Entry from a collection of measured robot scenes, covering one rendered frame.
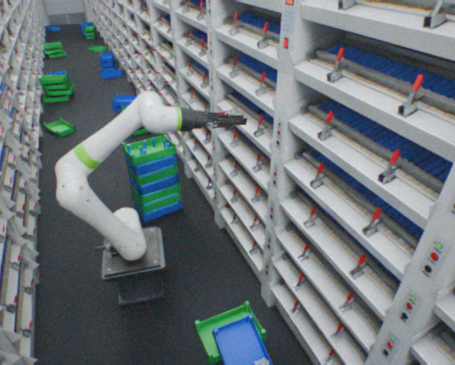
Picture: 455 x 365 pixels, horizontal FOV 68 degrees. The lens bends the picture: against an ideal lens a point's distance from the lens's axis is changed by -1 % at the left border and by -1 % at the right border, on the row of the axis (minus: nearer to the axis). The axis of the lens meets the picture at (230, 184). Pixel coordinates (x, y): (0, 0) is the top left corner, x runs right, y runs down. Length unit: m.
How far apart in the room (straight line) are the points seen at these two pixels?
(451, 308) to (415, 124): 0.44
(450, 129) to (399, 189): 0.20
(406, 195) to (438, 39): 0.36
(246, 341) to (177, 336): 0.37
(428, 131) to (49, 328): 1.93
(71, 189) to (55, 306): 0.99
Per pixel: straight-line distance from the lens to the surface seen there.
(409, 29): 0.86
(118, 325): 2.01
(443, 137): 0.83
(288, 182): 1.42
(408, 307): 1.05
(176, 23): 2.48
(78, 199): 1.37
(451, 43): 0.81
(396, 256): 1.05
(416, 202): 0.93
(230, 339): 1.79
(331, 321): 1.54
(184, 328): 1.93
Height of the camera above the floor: 1.63
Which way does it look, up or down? 35 degrees down
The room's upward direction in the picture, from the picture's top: straight up
